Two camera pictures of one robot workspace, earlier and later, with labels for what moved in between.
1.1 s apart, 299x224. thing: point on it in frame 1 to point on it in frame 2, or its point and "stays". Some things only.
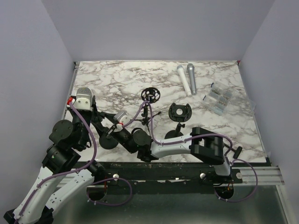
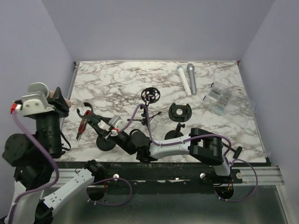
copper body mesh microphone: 84,94 to 36,99
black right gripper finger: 104,132 stays
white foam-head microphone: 181,71 stays
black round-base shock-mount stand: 186,114 stays
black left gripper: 95,112 to 60,104
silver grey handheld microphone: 191,73 stays
